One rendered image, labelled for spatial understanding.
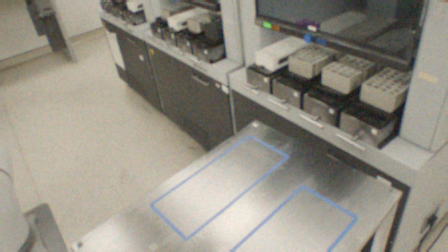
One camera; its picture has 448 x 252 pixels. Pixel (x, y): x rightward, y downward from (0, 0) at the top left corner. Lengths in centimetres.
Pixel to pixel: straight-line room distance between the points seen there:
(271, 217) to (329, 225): 12
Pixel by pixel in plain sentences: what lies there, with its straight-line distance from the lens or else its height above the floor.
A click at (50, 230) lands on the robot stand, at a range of 108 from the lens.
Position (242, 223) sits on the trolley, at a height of 82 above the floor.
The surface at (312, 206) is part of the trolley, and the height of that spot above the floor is 82.
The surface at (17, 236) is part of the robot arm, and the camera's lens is 98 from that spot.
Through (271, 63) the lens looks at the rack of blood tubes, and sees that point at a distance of 130.
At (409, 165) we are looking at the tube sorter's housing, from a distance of 106.
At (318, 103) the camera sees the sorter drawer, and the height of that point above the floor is 80.
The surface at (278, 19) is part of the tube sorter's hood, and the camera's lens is 126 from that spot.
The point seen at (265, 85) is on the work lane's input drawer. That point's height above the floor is 77.
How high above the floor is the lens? 142
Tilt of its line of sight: 34 degrees down
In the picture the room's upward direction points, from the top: 8 degrees counter-clockwise
